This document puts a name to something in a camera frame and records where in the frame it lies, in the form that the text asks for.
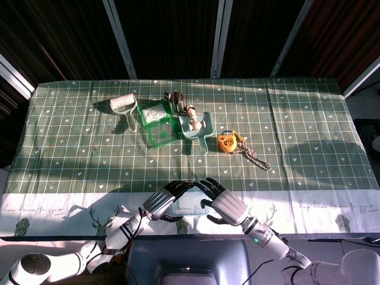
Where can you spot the grey metal frame post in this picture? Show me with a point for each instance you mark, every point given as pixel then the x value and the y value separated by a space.
pixel 292 38
pixel 221 38
pixel 121 38
pixel 15 75
pixel 363 75

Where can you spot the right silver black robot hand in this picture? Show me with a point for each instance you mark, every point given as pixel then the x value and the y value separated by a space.
pixel 228 207

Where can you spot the green transparent zip bag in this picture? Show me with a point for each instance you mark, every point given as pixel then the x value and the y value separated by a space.
pixel 161 133

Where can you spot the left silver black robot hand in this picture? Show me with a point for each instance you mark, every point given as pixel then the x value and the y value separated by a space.
pixel 160 202

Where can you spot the grey blue robot torso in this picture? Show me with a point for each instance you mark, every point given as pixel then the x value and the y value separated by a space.
pixel 190 261

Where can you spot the yellow tape measure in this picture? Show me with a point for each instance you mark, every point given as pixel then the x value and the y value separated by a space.
pixel 227 143

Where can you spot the white packet with green logo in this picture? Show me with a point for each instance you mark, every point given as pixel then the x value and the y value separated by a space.
pixel 153 113

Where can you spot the green grid deer tablecloth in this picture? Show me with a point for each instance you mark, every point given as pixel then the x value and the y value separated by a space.
pixel 267 118

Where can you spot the mint green plastic dustpan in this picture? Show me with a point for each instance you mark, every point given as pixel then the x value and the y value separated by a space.
pixel 193 133

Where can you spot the clear plastic container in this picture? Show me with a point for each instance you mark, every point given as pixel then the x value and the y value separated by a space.
pixel 190 205

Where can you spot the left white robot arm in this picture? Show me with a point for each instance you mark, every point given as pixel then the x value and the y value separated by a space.
pixel 124 230

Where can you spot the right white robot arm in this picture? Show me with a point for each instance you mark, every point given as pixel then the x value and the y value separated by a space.
pixel 267 237

